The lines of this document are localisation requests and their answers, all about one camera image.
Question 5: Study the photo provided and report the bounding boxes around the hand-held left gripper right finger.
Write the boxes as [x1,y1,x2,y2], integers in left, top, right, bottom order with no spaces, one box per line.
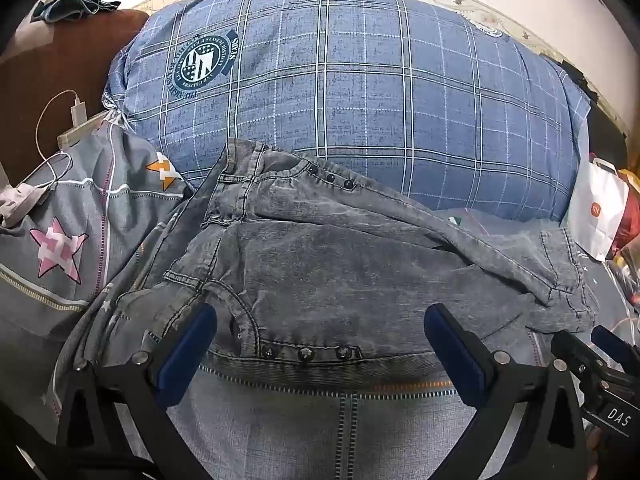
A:
[424,303,588,480]

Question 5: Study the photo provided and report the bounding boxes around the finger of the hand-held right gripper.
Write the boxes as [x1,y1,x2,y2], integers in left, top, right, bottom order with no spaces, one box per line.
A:
[550,330,609,402]
[591,325,640,377]

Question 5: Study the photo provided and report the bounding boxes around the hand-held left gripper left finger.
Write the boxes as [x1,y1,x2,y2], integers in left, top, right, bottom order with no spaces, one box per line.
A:
[54,304,219,480]

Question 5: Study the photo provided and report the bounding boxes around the grey denim pants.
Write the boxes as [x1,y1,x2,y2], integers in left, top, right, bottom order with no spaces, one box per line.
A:
[75,137,601,391]

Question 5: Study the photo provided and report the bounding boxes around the person's right hand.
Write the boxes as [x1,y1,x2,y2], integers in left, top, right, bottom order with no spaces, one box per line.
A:
[584,427,603,480]

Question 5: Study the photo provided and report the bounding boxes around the red plastic bag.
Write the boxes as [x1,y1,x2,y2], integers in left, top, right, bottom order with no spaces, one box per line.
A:
[606,169,640,307]

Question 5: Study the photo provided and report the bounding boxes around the white paper bag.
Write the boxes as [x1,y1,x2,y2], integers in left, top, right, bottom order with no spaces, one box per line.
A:
[567,156,631,262]

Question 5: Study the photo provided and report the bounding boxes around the grey star-printed bed sheet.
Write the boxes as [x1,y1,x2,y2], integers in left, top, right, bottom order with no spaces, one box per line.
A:
[0,120,640,480]

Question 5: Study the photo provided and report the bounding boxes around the white face mask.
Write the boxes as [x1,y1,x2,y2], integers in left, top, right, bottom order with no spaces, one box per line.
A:
[0,182,44,229]

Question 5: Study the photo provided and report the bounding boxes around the white power strip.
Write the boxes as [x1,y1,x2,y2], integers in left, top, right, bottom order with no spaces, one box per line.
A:
[56,112,109,149]

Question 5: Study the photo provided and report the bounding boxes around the blue plaid quilt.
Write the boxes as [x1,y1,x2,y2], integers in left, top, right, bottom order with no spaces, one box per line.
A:
[102,0,591,223]

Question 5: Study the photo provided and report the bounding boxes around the brown wooden headboard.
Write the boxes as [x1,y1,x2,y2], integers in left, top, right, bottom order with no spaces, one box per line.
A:
[0,7,151,173]

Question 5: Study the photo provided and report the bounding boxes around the dark green cloth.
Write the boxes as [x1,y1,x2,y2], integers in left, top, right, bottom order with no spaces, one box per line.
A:
[31,0,122,24]

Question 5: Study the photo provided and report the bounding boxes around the white charger cable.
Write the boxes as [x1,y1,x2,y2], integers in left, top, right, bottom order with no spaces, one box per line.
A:
[20,89,82,193]

